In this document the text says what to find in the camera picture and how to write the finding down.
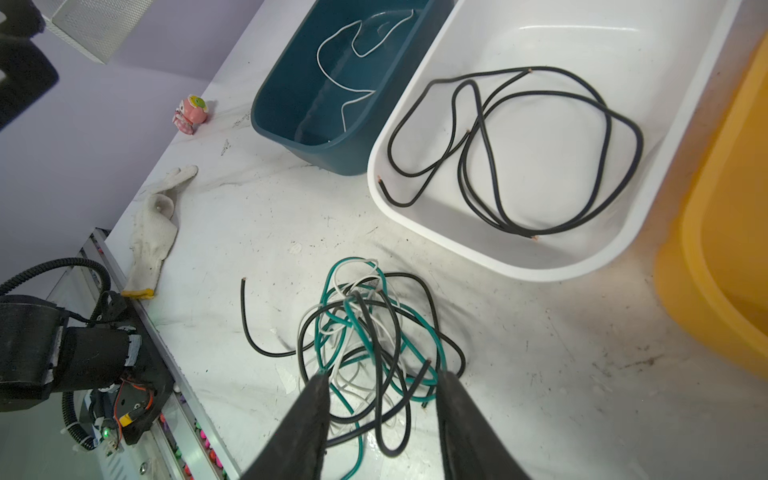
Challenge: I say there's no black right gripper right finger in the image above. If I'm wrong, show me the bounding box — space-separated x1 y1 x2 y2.
436 371 530 479

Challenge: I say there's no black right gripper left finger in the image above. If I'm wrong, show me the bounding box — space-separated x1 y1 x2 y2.
240 374 330 479

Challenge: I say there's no cable bundle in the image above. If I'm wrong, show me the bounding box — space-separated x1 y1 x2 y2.
239 256 467 480

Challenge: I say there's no black cable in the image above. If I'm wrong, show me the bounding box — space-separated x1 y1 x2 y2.
455 65 645 238
377 67 535 208

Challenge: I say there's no white cable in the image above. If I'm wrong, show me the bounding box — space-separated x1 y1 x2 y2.
316 8 416 133

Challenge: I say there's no white rubber glove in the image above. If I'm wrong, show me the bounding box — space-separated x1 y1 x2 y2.
121 165 198 300

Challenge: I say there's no yellow plastic bin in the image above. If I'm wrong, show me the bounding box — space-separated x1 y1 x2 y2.
654 41 767 378

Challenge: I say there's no white plastic bin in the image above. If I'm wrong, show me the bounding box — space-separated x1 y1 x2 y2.
367 1 739 282

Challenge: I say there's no pink toy figure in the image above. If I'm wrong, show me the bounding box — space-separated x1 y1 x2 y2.
172 95 208 135

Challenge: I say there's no teal plastic bin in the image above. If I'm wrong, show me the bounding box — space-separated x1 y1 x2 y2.
251 1 454 176

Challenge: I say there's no white mesh two-tier shelf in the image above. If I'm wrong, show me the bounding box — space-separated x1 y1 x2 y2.
34 0 153 64

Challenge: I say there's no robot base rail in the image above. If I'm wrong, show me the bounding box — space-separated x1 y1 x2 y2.
77 227 241 480

